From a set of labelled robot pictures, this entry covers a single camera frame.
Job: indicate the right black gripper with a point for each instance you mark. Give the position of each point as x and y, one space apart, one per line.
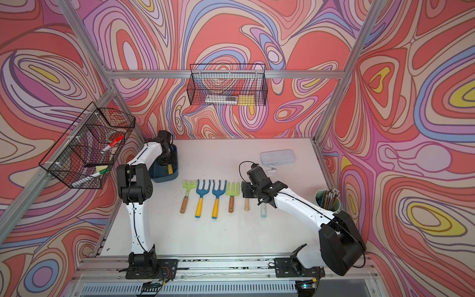
246 190

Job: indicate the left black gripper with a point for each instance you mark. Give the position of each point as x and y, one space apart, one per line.
172 158

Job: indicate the dark green hand rake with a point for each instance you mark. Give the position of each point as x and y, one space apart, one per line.
246 204

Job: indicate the light blue hand fork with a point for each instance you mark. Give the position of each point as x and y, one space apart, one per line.
263 211

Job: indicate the teal storage box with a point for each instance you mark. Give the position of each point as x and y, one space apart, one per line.
159 174

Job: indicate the lime green hand fork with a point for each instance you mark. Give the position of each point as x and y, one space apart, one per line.
232 190

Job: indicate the light green rake wooden handle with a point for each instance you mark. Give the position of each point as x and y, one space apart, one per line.
188 185

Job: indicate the blue fork yellow handle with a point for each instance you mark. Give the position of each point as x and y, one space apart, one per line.
203 188
219 189

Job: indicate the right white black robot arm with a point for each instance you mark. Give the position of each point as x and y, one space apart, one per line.
340 242

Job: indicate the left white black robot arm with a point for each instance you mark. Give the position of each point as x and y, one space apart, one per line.
135 188

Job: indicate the translucent plastic lidded box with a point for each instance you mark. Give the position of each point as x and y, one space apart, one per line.
278 157

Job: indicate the small white clip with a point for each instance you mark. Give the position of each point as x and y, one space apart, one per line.
274 169

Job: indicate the red capped marker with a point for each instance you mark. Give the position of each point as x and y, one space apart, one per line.
112 144

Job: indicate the green cup of pencils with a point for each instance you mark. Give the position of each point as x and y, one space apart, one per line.
329 199

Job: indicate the yellow item in back basket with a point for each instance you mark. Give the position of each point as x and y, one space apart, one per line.
246 100

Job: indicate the green capped marker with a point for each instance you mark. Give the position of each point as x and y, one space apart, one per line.
91 177

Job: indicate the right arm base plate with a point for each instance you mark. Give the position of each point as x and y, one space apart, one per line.
286 267

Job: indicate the left black wire basket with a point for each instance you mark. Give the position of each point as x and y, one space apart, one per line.
78 152

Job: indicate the black wire basket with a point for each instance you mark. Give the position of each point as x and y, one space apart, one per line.
222 83
78 152

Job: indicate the back black wire basket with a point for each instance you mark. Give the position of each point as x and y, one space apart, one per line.
222 83

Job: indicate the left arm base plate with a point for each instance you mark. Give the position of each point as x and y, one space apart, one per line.
162 268

